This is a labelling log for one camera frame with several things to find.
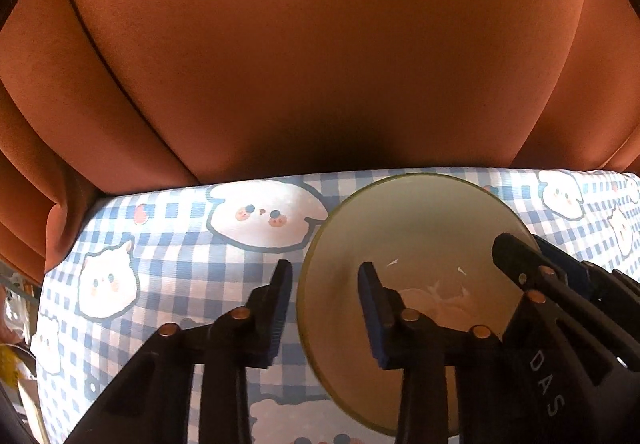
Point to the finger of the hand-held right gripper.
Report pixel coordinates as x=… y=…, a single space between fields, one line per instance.
x=517 y=256
x=567 y=265

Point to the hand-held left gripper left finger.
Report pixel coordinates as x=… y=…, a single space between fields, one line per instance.
x=277 y=316

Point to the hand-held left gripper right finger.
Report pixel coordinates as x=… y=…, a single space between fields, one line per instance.
x=372 y=321

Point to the translucent yellow-green bowl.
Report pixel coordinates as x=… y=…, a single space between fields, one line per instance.
x=425 y=234

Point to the blue checkered cartoon tablecloth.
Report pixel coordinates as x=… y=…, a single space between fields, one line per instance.
x=175 y=234

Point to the orange curtain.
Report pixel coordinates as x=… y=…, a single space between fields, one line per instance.
x=300 y=49

